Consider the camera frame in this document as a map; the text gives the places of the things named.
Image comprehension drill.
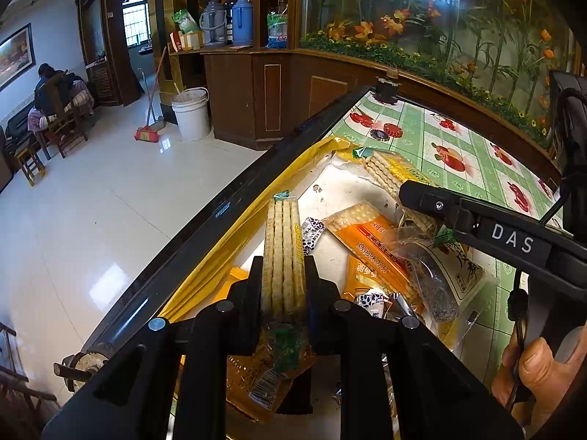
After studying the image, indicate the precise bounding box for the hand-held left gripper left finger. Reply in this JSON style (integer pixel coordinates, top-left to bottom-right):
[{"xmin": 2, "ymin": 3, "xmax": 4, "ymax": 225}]
[{"xmin": 41, "ymin": 254, "xmax": 264, "ymax": 440}]

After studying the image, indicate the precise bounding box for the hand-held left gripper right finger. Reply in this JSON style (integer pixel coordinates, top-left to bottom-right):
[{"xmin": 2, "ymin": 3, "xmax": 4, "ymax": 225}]
[{"xmin": 305, "ymin": 254, "xmax": 524, "ymax": 440}]

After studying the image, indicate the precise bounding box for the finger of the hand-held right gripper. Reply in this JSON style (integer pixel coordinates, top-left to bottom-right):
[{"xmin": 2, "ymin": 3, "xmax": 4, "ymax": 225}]
[{"xmin": 397, "ymin": 180, "xmax": 482, "ymax": 241}]

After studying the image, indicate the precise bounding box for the green cracker packet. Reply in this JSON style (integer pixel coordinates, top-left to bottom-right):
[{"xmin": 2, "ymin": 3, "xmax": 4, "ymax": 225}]
[
  {"xmin": 353, "ymin": 147, "xmax": 441, "ymax": 234},
  {"xmin": 259, "ymin": 190, "xmax": 317, "ymax": 377}
]

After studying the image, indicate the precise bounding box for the blue white candy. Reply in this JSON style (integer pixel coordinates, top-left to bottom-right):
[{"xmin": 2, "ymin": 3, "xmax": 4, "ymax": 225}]
[
  {"xmin": 300, "ymin": 217, "xmax": 326, "ymax": 253},
  {"xmin": 355, "ymin": 289, "xmax": 390, "ymax": 319}
]

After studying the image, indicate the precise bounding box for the orange snack packet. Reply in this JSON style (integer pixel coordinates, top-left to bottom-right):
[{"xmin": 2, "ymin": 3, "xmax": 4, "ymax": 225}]
[
  {"xmin": 225, "ymin": 339, "xmax": 317, "ymax": 425},
  {"xmin": 342, "ymin": 254, "xmax": 425, "ymax": 317}
]

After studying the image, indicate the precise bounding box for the orange cracker packet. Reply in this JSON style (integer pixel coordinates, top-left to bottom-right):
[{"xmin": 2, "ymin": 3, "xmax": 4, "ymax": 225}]
[{"xmin": 321, "ymin": 202, "xmax": 413, "ymax": 285}]

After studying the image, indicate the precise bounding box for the clear labelled snack bag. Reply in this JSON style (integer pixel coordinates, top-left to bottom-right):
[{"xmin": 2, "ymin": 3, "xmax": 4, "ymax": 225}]
[{"xmin": 390, "ymin": 224, "xmax": 487, "ymax": 326}]

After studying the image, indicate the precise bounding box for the yellow-edged white tray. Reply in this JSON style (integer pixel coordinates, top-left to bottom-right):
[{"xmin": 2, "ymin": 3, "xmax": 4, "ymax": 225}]
[{"xmin": 160, "ymin": 135, "xmax": 487, "ymax": 422}]

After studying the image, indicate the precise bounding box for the person's right hand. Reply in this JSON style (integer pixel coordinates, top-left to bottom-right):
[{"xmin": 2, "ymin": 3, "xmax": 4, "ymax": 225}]
[{"xmin": 491, "ymin": 327, "xmax": 587, "ymax": 427}]

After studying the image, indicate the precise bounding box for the fruit print green tablecloth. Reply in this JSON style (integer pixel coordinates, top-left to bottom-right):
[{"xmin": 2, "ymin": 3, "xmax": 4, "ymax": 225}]
[{"xmin": 342, "ymin": 94, "xmax": 567, "ymax": 367}]

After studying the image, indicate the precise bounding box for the dark glass bottle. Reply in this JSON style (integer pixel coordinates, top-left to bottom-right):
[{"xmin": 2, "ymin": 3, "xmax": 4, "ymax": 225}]
[{"xmin": 375, "ymin": 68, "xmax": 401, "ymax": 104}]

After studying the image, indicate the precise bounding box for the glass flower display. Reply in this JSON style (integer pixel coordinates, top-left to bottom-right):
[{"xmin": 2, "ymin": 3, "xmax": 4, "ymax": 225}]
[{"xmin": 298, "ymin": 0, "xmax": 574, "ymax": 147}]

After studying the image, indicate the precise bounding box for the brown wooden cabinet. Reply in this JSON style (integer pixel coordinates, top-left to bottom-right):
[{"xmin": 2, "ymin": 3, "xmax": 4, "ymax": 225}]
[{"xmin": 167, "ymin": 43, "xmax": 562, "ymax": 184}]

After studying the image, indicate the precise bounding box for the red head broom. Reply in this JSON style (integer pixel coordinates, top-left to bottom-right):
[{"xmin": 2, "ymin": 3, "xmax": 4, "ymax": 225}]
[{"xmin": 134, "ymin": 47, "xmax": 168, "ymax": 143}]

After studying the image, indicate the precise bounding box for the white plastic bucket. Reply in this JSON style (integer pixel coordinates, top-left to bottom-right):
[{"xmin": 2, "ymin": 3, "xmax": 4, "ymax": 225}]
[{"xmin": 171, "ymin": 87, "xmax": 212, "ymax": 142}]

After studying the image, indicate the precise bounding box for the dark wooden chair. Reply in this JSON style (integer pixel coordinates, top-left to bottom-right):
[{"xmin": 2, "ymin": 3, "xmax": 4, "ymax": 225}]
[{"xmin": 0, "ymin": 321, "xmax": 60, "ymax": 440}]

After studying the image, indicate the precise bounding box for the blue thermos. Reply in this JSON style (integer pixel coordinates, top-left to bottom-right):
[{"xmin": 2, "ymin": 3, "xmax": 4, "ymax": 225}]
[{"xmin": 230, "ymin": 0, "xmax": 254, "ymax": 47}]

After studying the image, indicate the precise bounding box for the small wooden stool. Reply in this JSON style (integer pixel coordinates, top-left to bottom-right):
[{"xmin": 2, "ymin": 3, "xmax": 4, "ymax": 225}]
[{"xmin": 14, "ymin": 144, "xmax": 47, "ymax": 187}]

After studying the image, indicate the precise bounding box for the grey thermos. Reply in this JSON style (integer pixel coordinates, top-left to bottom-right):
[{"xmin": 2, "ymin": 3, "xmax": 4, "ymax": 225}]
[{"xmin": 199, "ymin": 0, "xmax": 227, "ymax": 47}]

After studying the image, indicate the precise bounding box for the orange box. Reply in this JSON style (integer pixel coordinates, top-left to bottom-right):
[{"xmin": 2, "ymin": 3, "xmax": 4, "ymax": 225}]
[{"xmin": 169, "ymin": 31, "xmax": 205, "ymax": 52}]

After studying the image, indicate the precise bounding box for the woven wicker basket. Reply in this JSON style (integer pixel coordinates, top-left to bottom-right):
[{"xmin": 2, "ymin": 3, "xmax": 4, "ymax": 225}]
[{"xmin": 86, "ymin": 52, "xmax": 115, "ymax": 107}]

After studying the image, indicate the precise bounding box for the green snack bag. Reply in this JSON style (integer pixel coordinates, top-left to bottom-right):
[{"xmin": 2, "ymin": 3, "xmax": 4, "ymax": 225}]
[{"xmin": 172, "ymin": 9, "xmax": 201, "ymax": 35}]

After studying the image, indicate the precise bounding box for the black sofa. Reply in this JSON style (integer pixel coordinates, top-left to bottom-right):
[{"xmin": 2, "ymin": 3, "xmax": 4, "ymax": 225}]
[{"xmin": 0, "ymin": 110, "xmax": 33, "ymax": 193}]

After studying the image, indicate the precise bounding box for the gold trimmed pillar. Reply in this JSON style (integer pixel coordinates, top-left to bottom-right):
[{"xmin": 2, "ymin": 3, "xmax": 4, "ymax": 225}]
[{"xmin": 146, "ymin": 0, "xmax": 184, "ymax": 92}]

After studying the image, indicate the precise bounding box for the barred window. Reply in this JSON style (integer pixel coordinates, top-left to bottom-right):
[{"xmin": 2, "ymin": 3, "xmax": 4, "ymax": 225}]
[{"xmin": 121, "ymin": 0, "xmax": 151, "ymax": 49}]

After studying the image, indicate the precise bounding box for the framed wall painting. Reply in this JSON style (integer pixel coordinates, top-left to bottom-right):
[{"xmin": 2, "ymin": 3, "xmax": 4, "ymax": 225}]
[{"xmin": 0, "ymin": 23, "xmax": 36, "ymax": 91}]

